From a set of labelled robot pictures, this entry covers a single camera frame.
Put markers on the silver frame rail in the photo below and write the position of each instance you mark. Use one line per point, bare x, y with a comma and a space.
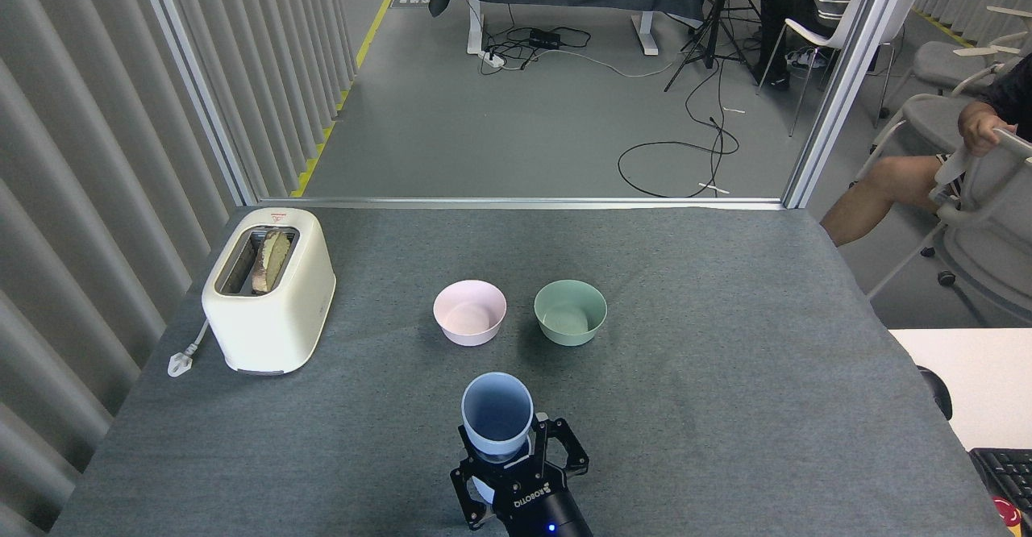
484, 203

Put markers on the small red object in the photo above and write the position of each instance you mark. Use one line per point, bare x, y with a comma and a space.
1008, 513

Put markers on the white side table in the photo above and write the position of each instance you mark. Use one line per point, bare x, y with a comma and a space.
984, 376

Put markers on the grey office chair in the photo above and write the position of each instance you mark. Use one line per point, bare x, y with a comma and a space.
927, 122
951, 65
992, 239

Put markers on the toasted bread slice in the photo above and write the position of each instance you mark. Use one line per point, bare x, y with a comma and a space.
271, 261

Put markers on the cream white toaster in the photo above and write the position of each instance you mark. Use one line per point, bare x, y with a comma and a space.
274, 319

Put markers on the grey felt table cloth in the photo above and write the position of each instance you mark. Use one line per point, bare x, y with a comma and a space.
645, 424

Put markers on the person in dark shirt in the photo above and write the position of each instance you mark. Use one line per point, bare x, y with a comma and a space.
895, 190

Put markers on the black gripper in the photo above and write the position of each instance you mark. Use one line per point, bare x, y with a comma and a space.
536, 506

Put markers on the black computer mouse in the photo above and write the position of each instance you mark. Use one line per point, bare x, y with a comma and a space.
937, 392

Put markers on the pink bowl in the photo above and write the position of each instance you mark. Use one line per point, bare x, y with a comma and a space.
470, 315

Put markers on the silver frame post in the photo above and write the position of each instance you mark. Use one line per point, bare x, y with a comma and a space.
193, 77
850, 77

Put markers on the person's right hand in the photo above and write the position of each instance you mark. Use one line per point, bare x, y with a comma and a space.
979, 127

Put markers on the black keyboard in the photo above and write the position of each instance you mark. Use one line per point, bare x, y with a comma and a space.
1008, 472

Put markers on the white plastic chair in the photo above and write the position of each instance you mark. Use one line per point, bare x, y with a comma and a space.
838, 33

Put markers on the white power strip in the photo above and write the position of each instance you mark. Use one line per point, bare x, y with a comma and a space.
493, 59

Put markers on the black power adapter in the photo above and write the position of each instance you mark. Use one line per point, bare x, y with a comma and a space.
545, 38

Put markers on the green bowl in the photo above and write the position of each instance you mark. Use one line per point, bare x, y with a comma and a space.
570, 315

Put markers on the black tripod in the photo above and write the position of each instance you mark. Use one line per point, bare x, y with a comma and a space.
713, 5

